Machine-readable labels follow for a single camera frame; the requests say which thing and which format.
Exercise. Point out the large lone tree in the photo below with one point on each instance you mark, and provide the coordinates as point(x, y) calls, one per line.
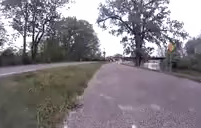
point(138, 30)

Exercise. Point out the grey asphalt path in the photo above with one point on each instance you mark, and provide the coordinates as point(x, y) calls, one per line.
point(144, 96)

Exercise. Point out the row of trees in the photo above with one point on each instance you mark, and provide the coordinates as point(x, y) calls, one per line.
point(51, 36)

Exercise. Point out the grass strip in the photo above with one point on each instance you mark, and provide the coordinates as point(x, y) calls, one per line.
point(34, 93)

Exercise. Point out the yellow sign on pole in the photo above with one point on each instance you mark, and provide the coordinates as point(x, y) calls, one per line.
point(170, 48)

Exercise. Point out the grey side road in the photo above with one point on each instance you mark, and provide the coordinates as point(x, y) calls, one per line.
point(18, 69)

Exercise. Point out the grass verge by water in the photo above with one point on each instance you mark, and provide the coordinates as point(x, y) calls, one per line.
point(191, 75)

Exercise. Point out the trees and bushes by water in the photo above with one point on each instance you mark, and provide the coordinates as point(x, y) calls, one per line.
point(198, 53)

